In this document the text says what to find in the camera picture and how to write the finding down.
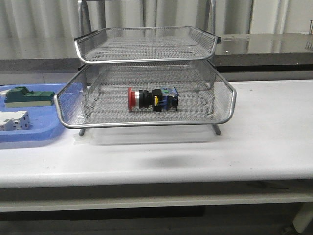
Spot white table leg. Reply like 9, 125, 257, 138
292, 202, 313, 233

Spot grey stone counter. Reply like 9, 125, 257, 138
0, 33, 313, 85

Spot blue plastic tray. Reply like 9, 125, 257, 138
0, 94, 66, 149

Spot grey metal rack frame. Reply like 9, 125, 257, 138
77, 0, 222, 137

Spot pale pleated curtain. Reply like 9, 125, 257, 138
0, 0, 313, 61

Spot red emergency stop push button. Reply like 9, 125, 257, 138
128, 87, 179, 112

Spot green and beige electrical module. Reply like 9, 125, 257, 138
0, 86, 55, 108

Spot mesh rack tray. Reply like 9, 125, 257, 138
54, 60, 237, 129
74, 26, 220, 64

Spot white circuit breaker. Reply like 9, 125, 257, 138
0, 111, 30, 131

